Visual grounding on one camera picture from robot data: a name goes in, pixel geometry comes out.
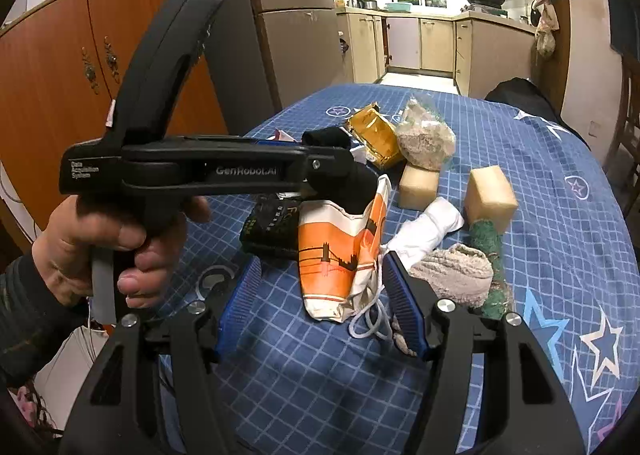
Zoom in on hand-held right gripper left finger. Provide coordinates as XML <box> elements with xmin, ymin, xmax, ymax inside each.
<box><xmin>57</xmin><ymin>255</ymin><xmax>263</xmax><ymax>455</ymax></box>

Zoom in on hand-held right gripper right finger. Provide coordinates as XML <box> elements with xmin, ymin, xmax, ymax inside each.
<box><xmin>382</xmin><ymin>250</ymin><xmax>588</xmax><ymax>455</ymax></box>

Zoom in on black cloth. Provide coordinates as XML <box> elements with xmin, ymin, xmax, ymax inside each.
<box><xmin>301</xmin><ymin>127</ymin><xmax>379</xmax><ymax>214</ymax></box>

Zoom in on person's left forearm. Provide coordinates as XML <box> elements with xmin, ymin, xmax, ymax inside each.
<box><xmin>0</xmin><ymin>250</ymin><xmax>96</xmax><ymax>388</ymax></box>

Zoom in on person's left hand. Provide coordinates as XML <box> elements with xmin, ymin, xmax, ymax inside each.
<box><xmin>32</xmin><ymin>194</ymin><xmax>212</xmax><ymax>311</ymax></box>

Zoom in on beige knit towel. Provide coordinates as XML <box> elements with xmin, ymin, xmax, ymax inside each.
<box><xmin>410</xmin><ymin>243</ymin><xmax>496</xmax><ymax>308</ymax></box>

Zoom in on gold foil packet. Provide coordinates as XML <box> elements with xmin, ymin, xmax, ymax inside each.
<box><xmin>347</xmin><ymin>104</ymin><xmax>406</xmax><ymax>170</ymax></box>

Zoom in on black packet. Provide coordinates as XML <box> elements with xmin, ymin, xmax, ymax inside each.
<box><xmin>239</xmin><ymin>192</ymin><xmax>306</xmax><ymax>261</ymax></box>

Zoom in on white crumpled cloth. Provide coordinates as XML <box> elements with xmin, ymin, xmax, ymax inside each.
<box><xmin>382</xmin><ymin>197</ymin><xmax>466</xmax><ymax>268</ymax></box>

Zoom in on orange white printed bag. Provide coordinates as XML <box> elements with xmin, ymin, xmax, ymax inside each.
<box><xmin>297</xmin><ymin>174</ymin><xmax>391</xmax><ymax>323</ymax></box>

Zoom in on small yellow sponge block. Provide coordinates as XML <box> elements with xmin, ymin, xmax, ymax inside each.
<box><xmin>398</xmin><ymin>164</ymin><xmax>441</xmax><ymax>210</ymax></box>

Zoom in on clear bag of grains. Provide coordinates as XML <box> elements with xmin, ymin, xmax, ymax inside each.
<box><xmin>392</xmin><ymin>96</ymin><xmax>457</xmax><ymax>172</ymax></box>

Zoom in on green scrub net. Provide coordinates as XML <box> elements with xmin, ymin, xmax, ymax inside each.
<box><xmin>467</xmin><ymin>219</ymin><xmax>513</xmax><ymax>321</ymax></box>

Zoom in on silver refrigerator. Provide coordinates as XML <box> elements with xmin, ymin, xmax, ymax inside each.
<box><xmin>202</xmin><ymin>0</ymin><xmax>346</xmax><ymax>136</ymax></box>

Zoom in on large yellow sponge block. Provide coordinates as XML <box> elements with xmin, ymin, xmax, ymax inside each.
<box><xmin>464</xmin><ymin>167</ymin><xmax>519</xmax><ymax>228</ymax></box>

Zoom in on orange wooden cabinet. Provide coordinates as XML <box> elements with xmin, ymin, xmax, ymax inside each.
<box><xmin>0</xmin><ymin>0</ymin><xmax>231</xmax><ymax>246</ymax></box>

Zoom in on beige kitchen cabinets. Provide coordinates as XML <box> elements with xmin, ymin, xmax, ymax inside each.
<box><xmin>336</xmin><ymin>7</ymin><xmax>538</xmax><ymax>100</ymax></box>

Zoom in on black bag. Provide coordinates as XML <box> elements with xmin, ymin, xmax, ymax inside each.
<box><xmin>484</xmin><ymin>77</ymin><xmax>591</xmax><ymax>146</ymax></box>

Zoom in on hanging cloth bags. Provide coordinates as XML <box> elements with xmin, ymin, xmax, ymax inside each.
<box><xmin>531</xmin><ymin>0</ymin><xmax>561</xmax><ymax>56</ymax></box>

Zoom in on wooden chair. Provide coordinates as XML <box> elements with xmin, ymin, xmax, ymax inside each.
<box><xmin>602</xmin><ymin>52</ymin><xmax>640</xmax><ymax>216</ymax></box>

